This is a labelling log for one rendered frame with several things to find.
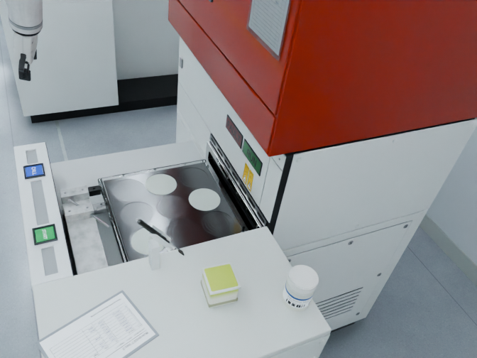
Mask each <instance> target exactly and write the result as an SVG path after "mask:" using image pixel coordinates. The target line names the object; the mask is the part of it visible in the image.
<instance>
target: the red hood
mask: <svg viewBox="0 0 477 358"><path fill-rule="evenodd" d="M168 20H169V22H170V23H171V25H172V26H173V28H174V29H175V30H176V31H177V33H178V34H179V36H180V37H181V39H183V41H184V42H185V44H186V45H187V47H188V48H189V49H190V50H191V52H192V53H193V55H194V56H195V57H196V59H197V60H198V61H199V63H200V64H201V66H202V67H203V68H204V70H205V71H206V72H207V74H208V75H209V76H210V77H211V79H212V81H213V82H214V84H215V85H216V86H217V87H218V88H219V90H220V91H221V93H222V94H223V95H224V97H225V98H226V100H227V101H228V102H229V104H230V105H231V106H232V108H233V109H234V111H235V112H236V113H237V114H238V116H239V117H240V119H241V120H242V122H243V123H244V124H245V125H246V127H247V128H248V130H249V131H250V132H251V133H252V135H253V136H254V138H255V139H256V141H257V142H258V143H259V144H260V146H261V147H262V149H263V150H264V151H265V152H266V154H267V155H268V157H271V156H278V155H282V154H286V153H293V152H297V151H303V150H308V149H312V148H319V147H323V146H330V145H334V144H338V143H345V142H350V141H356V140H360V139H367V138H371V137H375V136H382V135H386V134H394V133H397V132H401V131H409V130H413V129H419V128H424V127H428V126H435V125H439V124H445V123H450V122H454V121H461V120H465V119H472V118H476V117H477V0H169V1H168Z"/></svg>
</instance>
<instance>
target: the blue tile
mask: <svg viewBox="0 0 477 358"><path fill-rule="evenodd" d="M25 169H26V177H28V176H33V175H41V174H43V169H42V165H39V166H31V167H26V168H25Z"/></svg>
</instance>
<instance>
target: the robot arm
mask: <svg viewBox="0 0 477 358"><path fill-rule="evenodd" d="M4 1H5V2H6V5H7V9H8V17H9V25H10V27H11V28H12V30H13V31H14V35H13V59H14V61H15V62H18V61H19V64H18V76H19V79H20V80H26V81H31V71H30V64H32V62H33V60H37V49H36V48H37V45H38V34H39V33H40V31H41V29H42V28H43V0H4ZM26 60H27V61H26ZM25 64H27V68H25Z"/></svg>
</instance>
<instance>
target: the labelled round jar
mask: <svg viewBox="0 0 477 358"><path fill-rule="evenodd" d="M318 282H319V277H318V275H317V273H316V271H315V270H314V269H312V268H310V267H308V266H305V265H296V266H294V267H292V268H291V269H290V272H289V275H288V277H287V280H286V283H285V287H284V290H283V294H282V300H283V303H284V304H285V306H286V307H287V308H289V309H291V310H294V311H297V312H298V311H303V310H306V309H307V308H308V306H309V304H310V302H311V300H312V297H313V295H314V292H315V289H316V287H317V284H318Z"/></svg>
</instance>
